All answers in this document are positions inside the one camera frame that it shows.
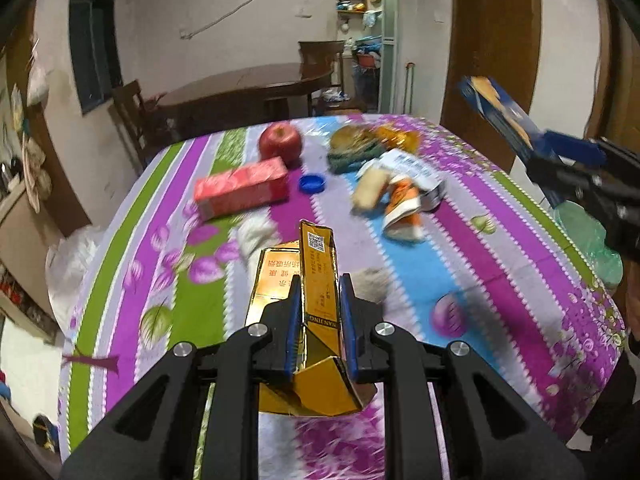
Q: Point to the clear bag with bread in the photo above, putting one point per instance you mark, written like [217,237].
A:
[352,137]

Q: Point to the hanging pink towels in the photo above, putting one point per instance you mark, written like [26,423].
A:
[35,175]

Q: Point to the blue cardboard box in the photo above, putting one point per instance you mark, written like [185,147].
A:
[495,105]

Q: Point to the dark storage bin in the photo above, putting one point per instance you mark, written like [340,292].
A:
[365,85]

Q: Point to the sliding glass door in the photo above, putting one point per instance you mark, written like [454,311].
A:
[387,35]

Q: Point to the dark window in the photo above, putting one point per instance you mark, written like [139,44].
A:
[95,42]

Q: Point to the green scouring pad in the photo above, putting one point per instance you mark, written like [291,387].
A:
[350,158]

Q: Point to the dark wooden chair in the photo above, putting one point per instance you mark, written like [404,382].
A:
[322,70]
[132,115]

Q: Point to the red carton box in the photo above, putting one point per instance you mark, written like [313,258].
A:
[242,187]

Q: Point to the dark blue floor object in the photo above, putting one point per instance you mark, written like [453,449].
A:
[45,432]

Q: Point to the red basin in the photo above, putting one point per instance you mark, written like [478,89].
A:
[367,60]

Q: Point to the blue bottle cap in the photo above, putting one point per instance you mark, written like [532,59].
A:
[312,182]

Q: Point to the grey steel wool ball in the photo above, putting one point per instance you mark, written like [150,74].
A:
[370,285]

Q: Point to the bin with green bag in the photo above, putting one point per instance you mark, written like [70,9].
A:
[585,232]

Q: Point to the orange plastic packet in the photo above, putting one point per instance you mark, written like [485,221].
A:
[397,137]

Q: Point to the white tissue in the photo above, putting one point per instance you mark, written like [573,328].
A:
[257,235]

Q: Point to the white wet wipes packet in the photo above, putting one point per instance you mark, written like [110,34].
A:
[410,167]

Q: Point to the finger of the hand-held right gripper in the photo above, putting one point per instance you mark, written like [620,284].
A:
[570,147]
[560,175]

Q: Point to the white and blue cloth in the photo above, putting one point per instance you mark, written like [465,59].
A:
[332,95]

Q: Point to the blue cloth pile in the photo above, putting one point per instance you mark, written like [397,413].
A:
[367,45]

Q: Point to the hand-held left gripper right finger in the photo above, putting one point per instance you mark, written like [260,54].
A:
[347,330]

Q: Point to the red apple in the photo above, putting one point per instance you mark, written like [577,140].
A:
[280,142]

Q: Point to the beige foam piece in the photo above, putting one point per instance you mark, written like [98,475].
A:
[370,187]

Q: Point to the hanging white plastic bag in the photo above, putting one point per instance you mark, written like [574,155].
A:
[37,85]

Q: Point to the dark wooden dining table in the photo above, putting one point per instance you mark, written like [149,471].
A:
[245,85]

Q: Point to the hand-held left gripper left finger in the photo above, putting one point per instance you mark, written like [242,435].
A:
[295,330]

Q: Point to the gold cigarette pack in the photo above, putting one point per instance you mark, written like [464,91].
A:
[320,270]

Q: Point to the floral striped tablecloth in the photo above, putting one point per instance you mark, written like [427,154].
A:
[475,240]

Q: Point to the kitchen counter cabinet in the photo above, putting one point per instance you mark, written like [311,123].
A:
[20,260]

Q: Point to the brown wooden door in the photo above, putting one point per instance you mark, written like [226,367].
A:
[620,60]
[495,35]

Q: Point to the orange white snack wrapper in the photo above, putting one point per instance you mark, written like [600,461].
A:
[402,202]

